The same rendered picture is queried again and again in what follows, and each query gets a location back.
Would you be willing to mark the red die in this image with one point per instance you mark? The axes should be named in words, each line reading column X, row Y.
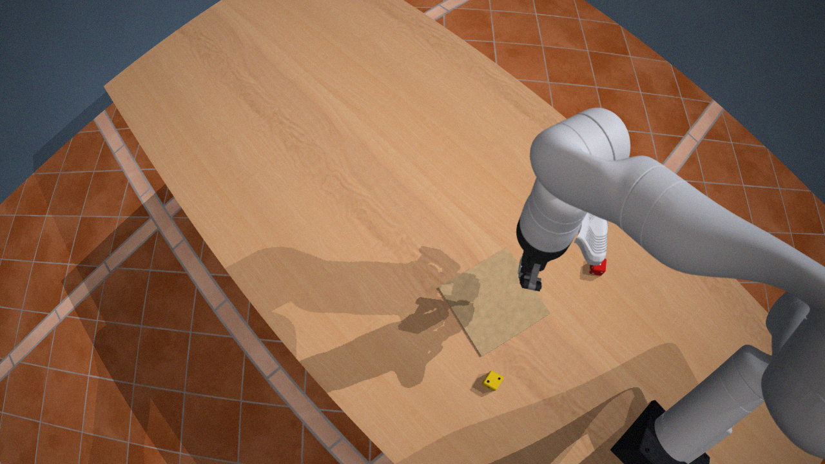
column 598, row 270

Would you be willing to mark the tan square mat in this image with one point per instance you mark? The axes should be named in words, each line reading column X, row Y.
column 490, row 303

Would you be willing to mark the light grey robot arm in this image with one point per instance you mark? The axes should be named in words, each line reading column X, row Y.
column 687, row 231

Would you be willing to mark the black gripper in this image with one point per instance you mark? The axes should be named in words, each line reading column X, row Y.
column 533, row 261

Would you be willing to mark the yellow die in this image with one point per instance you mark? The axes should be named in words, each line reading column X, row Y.
column 492, row 381

